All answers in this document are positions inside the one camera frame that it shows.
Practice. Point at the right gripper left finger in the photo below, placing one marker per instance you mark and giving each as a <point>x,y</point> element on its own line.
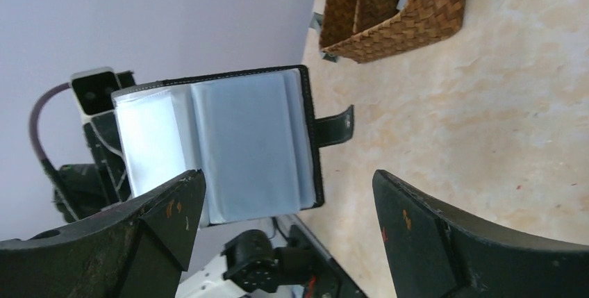
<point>138,248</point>

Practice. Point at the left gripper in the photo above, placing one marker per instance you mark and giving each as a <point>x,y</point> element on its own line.
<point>102,137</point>

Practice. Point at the brown wicker basket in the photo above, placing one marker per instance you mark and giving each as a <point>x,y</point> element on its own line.
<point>369,30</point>

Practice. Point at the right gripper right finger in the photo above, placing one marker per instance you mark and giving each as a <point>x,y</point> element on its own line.
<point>435,249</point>

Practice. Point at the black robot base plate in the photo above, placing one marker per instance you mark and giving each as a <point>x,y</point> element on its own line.
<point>328,279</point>

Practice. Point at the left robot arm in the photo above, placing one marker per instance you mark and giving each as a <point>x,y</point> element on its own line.
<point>250,262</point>

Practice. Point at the grey plastic connector piece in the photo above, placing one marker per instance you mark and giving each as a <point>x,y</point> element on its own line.
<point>316,24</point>

